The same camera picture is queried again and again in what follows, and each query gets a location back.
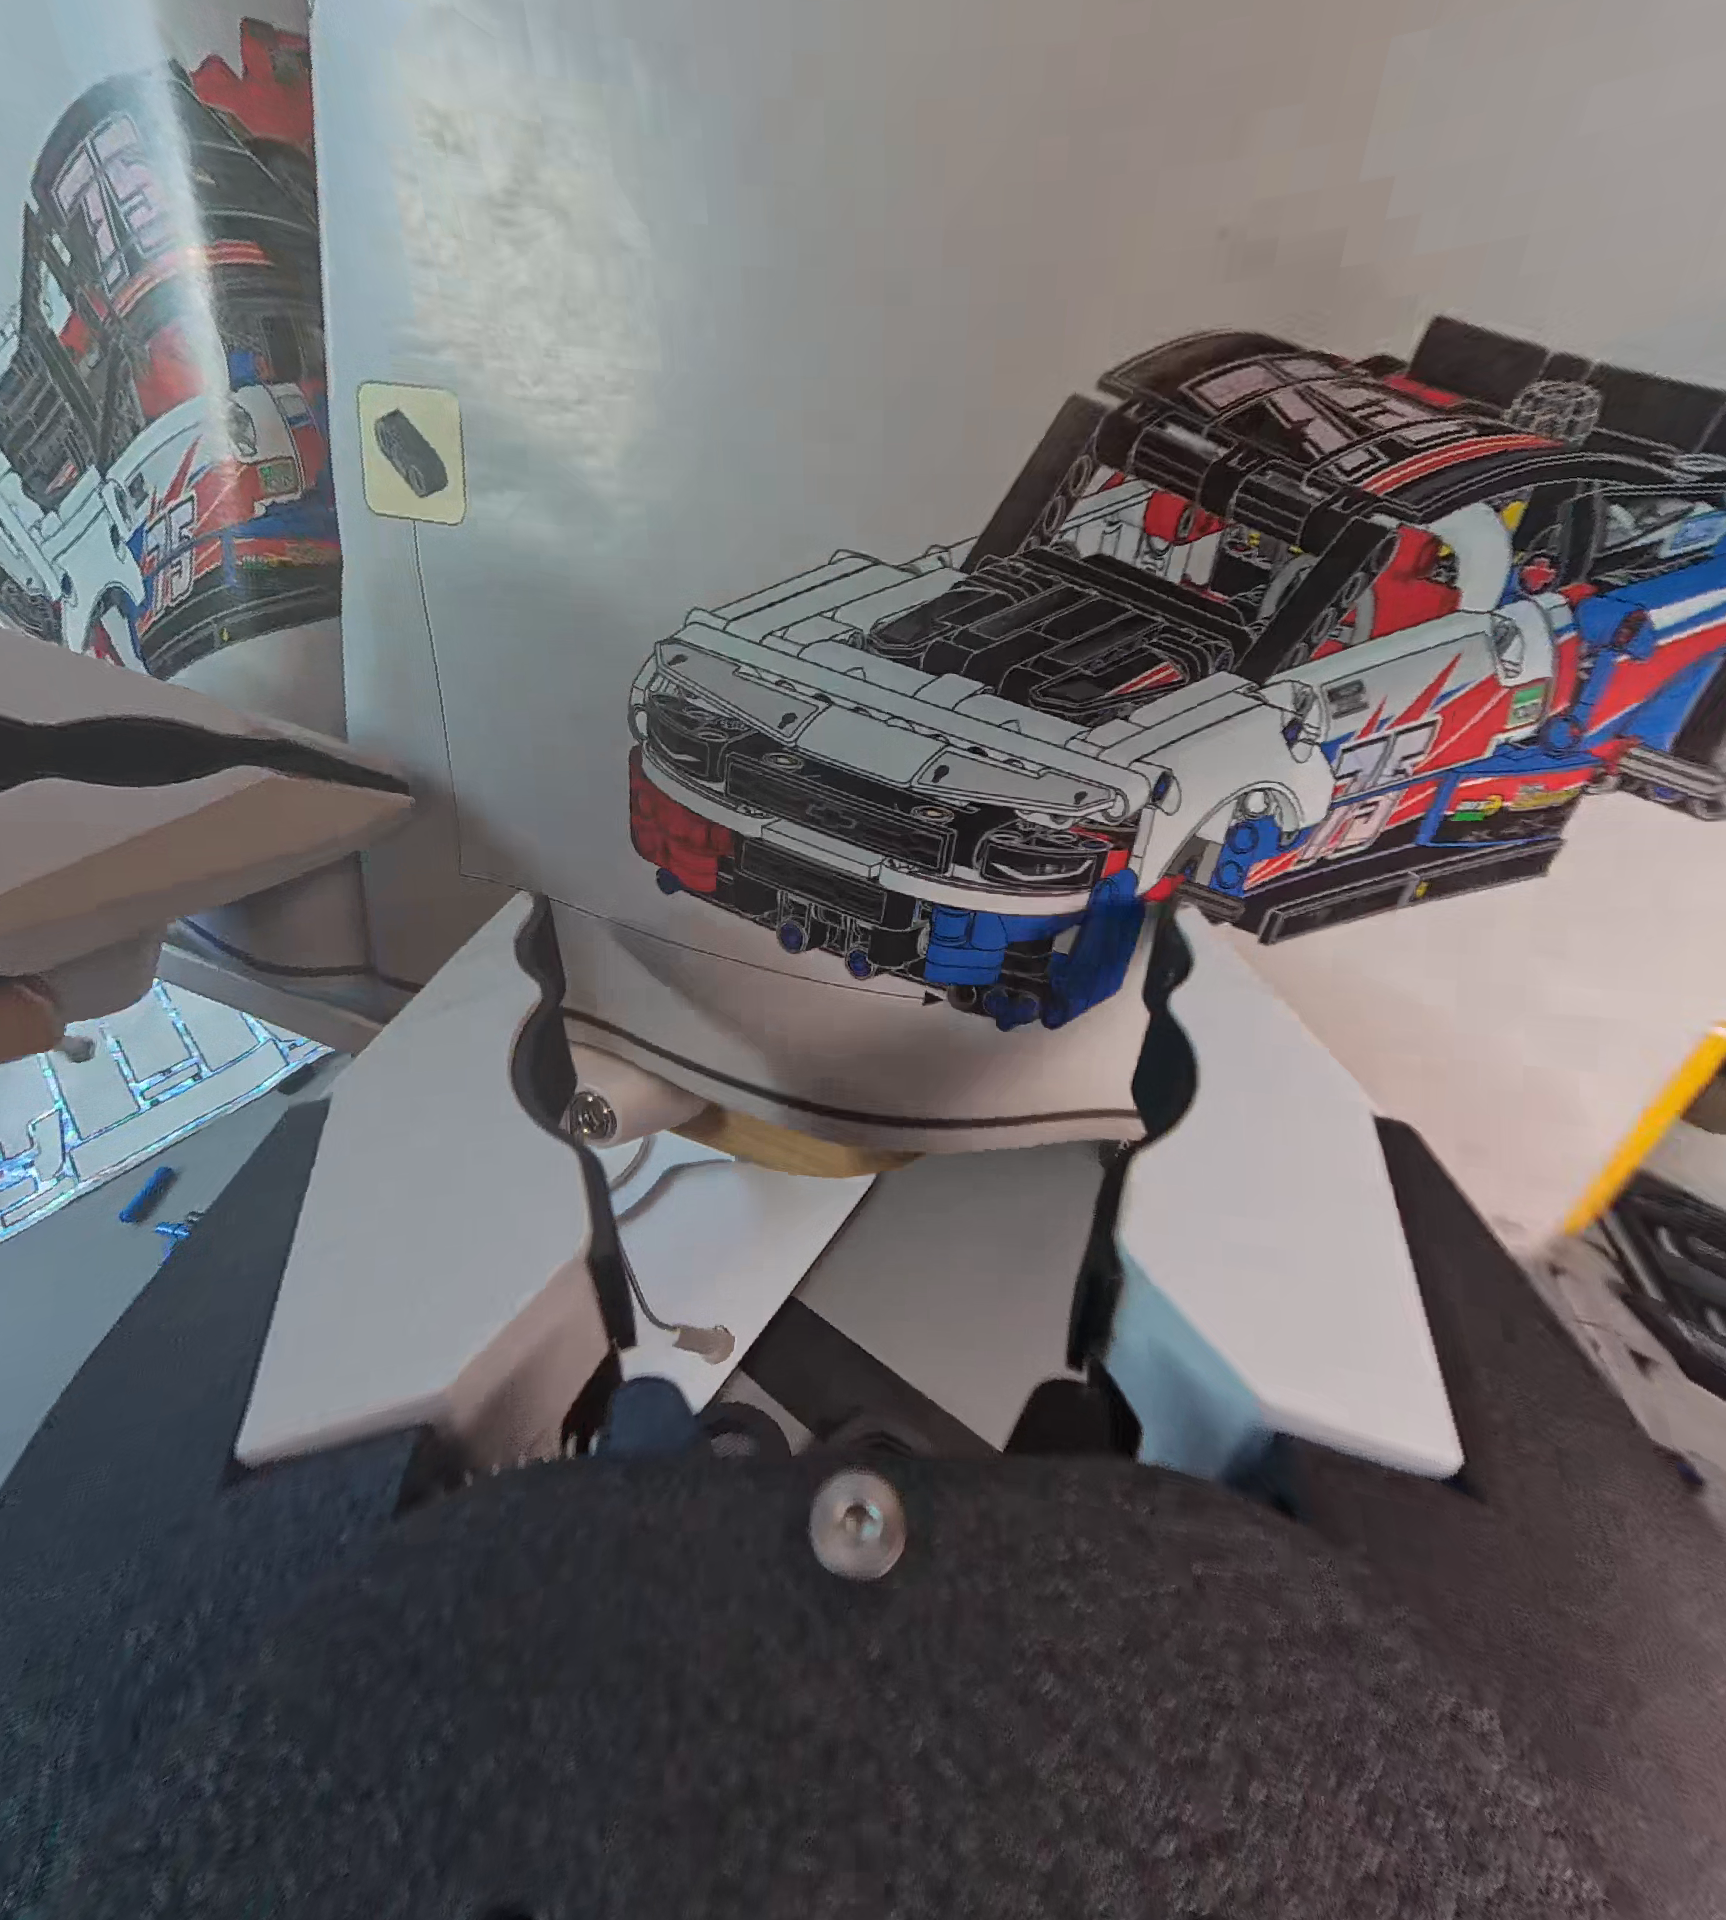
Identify toy car instruction booklet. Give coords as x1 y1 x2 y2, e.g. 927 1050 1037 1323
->
0 0 1726 1248

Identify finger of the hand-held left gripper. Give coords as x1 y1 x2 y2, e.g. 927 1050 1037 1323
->
0 603 416 788
0 750 417 1026

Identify white book stand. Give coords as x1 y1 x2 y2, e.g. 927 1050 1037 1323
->
157 914 1159 1449

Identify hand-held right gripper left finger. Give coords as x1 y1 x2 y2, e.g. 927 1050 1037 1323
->
234 896 643 1469

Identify holographic sticker sheet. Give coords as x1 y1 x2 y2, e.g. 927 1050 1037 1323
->
0 974 340 1291

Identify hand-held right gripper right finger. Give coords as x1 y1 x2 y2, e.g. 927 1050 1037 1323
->
1007 914 1468 1480

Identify toy car box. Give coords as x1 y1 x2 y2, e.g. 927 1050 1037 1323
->
1540 1021 1726 1517

